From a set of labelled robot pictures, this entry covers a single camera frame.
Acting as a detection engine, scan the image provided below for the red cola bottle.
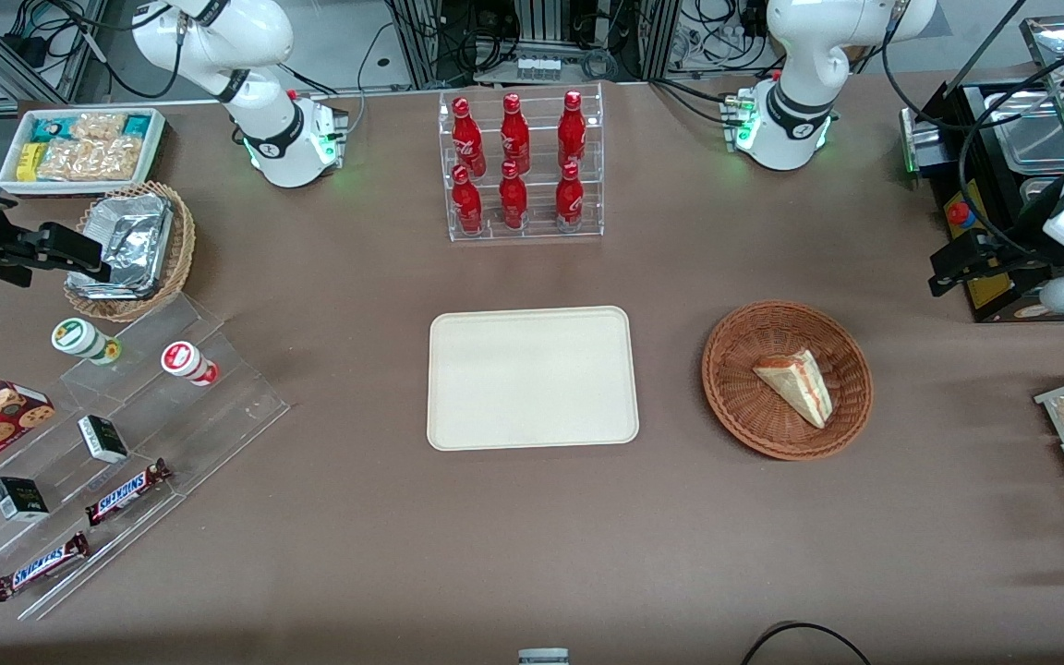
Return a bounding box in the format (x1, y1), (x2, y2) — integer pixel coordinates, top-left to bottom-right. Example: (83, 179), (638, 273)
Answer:
(557, 90), (587, 171)
(554, 161), (586, 230)
(451, 96), (488, 177)
(498, 160), (529, 231)
(451, 164), (485, 236)
(500, 92), (532, 175)

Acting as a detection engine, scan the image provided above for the cream plastic tray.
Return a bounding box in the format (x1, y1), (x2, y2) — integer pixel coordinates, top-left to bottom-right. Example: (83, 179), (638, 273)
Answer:
(427, 306), (641, 453)

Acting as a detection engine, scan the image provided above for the red lid cup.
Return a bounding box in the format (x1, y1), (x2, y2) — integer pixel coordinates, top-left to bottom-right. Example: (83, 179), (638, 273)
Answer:
(160, 340), (220, 388)

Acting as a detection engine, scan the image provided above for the Snickers chocolate bar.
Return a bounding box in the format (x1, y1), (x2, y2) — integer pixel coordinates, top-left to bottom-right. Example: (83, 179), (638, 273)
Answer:
(0, 530), (92, 604)
(83, 458), (174, 528)

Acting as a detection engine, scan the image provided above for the small black box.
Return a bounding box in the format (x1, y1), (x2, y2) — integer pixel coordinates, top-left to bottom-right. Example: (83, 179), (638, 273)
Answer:
(77, 414), (130, 466)
(0, 476), (51, 524)

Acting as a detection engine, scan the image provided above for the triangle sandwich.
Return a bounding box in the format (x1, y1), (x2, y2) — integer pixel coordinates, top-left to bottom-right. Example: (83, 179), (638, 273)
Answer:
(752, 347), (835, 430)

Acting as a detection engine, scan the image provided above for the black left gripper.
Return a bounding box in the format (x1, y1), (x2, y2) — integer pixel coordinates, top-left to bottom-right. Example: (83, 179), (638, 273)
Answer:
(928, 179), (1064, 297)

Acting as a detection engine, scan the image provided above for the clear rice cracker bag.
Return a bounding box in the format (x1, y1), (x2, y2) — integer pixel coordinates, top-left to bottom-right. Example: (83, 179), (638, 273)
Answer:
(37, 137), (143, 183)
(69, 112), (127, 141)

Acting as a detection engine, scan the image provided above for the silver foil pack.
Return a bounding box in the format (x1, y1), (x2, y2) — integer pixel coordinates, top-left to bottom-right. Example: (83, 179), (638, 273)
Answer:
(67, 231), (166, 300)
(87, 191), (174, 252)

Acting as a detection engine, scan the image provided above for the aluminium frame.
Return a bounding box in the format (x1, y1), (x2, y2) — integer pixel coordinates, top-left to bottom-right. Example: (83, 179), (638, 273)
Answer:
(390, 0), (681, 86)

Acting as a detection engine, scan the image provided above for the black cable loop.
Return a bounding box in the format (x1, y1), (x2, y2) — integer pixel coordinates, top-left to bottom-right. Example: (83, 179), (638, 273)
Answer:
(739, 621), (876, 665)

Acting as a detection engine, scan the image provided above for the green lid cup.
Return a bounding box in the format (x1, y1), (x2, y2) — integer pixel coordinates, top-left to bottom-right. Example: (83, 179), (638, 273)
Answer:
(51, 317), (123, 367)

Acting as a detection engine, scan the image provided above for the light wicker basket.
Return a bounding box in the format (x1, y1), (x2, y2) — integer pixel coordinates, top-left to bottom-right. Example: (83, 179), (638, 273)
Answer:
(64, 180), (197, 323)

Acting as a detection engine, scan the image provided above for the white rectangular snack bin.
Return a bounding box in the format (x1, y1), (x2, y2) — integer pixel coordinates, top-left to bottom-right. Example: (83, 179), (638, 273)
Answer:
(0, 106), (169, 196)

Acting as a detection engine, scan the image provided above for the brown wicker basket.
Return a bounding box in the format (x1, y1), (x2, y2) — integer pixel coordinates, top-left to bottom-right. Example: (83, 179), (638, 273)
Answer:
(701, 299), (875, 462)

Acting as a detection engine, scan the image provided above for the clear acrylic stepped stand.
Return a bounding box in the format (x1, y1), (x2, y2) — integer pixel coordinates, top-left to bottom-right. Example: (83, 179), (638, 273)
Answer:
(0, 293), (292, 623)

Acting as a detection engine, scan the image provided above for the clear acrylic bottle rack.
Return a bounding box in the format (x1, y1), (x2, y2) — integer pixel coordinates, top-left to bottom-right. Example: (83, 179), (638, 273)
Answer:
(437, 82), (606, 244)

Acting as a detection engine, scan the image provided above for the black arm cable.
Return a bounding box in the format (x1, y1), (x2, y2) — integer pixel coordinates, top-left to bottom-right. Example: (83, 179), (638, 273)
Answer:
(881, 28), (1064, 261)

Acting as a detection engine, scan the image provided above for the black food warmer machine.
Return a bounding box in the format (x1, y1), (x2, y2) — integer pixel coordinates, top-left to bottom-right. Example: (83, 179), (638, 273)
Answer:
(900, 79), (1064, 324)

